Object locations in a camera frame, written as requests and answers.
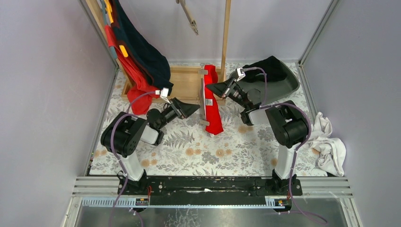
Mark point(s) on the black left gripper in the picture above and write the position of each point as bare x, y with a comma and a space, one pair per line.
178, 109

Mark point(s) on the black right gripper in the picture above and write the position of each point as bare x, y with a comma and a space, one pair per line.
229, 91

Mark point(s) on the beige clip hanger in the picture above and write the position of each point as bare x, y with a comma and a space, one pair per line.
203, 97

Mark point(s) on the red white-trimmed underwear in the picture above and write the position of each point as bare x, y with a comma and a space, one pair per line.
212, 112

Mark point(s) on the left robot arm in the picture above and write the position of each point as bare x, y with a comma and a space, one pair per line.
126, 131

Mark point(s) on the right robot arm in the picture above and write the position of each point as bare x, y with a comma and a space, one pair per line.
290, 125

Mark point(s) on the black underwear in tray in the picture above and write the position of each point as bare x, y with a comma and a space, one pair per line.
272, 67

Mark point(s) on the beige hanger hanging on rack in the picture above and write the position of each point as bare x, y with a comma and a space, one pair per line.
191, 20

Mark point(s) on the yellow hanger on rack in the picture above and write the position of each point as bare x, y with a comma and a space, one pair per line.
117, 34

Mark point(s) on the wooden rack with base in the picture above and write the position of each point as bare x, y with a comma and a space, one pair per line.
186, 79

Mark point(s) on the red hanging garment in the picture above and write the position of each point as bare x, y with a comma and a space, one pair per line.
142, 92

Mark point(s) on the dark navy hanging garment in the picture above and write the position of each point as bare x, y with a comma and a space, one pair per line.
149, 60

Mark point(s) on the grey plastic tray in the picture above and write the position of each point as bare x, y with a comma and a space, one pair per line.
268, 92

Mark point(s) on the white crumpled cloth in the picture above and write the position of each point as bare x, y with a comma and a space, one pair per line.
331, 151

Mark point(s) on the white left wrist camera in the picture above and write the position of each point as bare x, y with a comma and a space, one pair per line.
163, 94

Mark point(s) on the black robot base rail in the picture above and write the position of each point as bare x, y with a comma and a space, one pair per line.
215, 191

